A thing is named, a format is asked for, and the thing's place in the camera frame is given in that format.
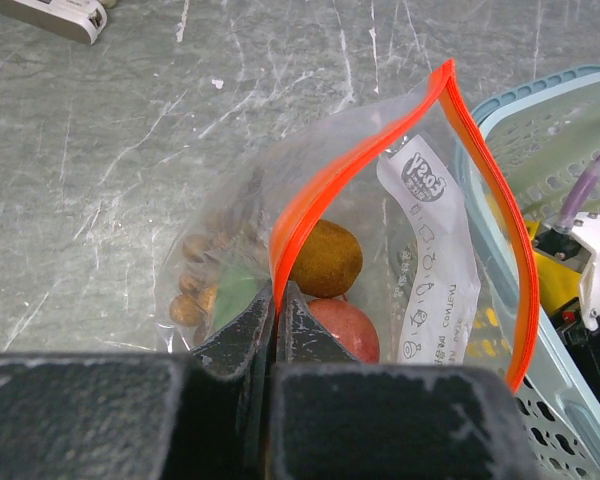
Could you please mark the small white metal block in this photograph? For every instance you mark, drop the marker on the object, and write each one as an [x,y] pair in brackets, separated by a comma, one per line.
[79,21]

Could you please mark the yellow mango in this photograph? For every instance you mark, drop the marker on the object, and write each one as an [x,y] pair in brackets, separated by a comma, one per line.
[558,284]

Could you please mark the brown kiwi fruit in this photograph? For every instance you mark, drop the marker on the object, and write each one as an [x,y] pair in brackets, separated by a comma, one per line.
[329,261]

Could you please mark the clear zip top bag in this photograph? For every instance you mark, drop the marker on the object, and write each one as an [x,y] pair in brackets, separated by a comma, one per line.
[448,274]

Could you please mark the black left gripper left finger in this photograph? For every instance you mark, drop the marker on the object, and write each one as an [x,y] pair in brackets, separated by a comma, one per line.
[194,415]

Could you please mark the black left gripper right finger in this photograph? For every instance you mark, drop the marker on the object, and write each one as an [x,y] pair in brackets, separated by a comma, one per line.
[335,418]

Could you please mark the blue green plastic basket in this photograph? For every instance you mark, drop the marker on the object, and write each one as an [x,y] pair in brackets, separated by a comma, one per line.
[545,137]

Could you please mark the brown longan bunch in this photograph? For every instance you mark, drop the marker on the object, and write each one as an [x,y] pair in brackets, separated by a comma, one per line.
[220,261]

